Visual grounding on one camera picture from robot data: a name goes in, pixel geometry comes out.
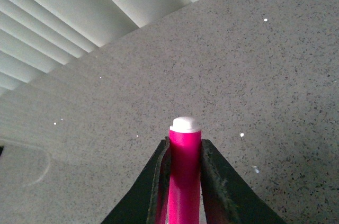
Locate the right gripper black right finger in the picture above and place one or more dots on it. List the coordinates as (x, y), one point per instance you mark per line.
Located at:
(227, 198)

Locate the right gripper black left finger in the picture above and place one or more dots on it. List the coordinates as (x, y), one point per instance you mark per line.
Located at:
(147, 199)

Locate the pink marker pen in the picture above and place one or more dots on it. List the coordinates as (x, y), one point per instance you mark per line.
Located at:
(183, 202)

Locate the white pleated curtain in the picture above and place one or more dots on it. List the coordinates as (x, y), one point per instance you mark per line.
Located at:
(38, 36)

